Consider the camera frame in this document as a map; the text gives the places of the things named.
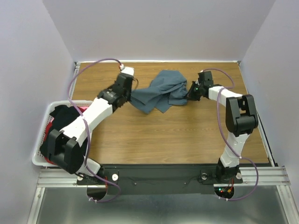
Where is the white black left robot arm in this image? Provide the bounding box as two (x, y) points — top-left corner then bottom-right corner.
(40, 80), (132, 184)

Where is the white plastic laundry basket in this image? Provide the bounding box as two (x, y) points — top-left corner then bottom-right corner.
(32, 100), (93, 167)

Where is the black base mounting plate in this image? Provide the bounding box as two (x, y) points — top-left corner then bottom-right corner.
(77, 164), (243, 199)

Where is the red t-shirt in basket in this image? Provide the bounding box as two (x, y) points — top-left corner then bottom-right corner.
(43, 121), (56, 165)

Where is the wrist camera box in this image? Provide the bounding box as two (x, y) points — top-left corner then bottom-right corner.
(198, 71), (214, 87)
(116, 67), (135, 90)

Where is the blue-grey t-shirt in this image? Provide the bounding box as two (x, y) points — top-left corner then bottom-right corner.
(130, 70), (187, 114)

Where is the aluminium front frame rail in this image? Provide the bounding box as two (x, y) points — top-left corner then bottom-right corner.
(37, 167), (291, 188)

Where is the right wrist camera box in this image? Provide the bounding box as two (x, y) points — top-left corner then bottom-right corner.
(198, 71), (214, 87)

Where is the aluminium left side rail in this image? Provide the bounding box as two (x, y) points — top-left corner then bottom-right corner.
(67, 62), (81, 99)

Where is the black t-shirt in basket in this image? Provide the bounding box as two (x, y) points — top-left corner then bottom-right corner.
(40, 105), (79, 157)

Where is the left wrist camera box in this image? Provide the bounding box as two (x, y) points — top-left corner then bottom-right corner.
(116, 67), (135, 90)

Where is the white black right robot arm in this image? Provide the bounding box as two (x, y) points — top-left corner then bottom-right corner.
(186, 81), (258, 182)

